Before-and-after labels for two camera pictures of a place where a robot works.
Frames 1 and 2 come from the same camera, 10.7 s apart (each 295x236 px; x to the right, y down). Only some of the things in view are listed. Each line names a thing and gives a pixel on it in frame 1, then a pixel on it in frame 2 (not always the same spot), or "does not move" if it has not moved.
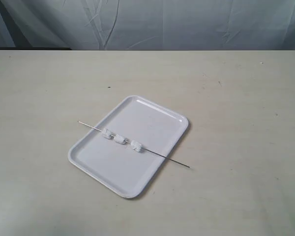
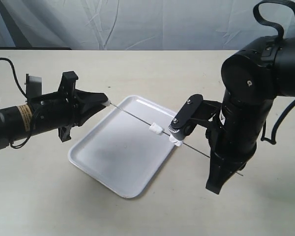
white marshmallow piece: x=119 y=139 -> x=156 y=128
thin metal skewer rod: x=127 y=141 -> x=149 y=124
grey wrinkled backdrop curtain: x=148 y=25 does not move
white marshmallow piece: x=135 y=145 -> x=177 y=142
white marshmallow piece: x=107 y=133 -> x=106 y=103
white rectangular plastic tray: x=128 y=172 does not move
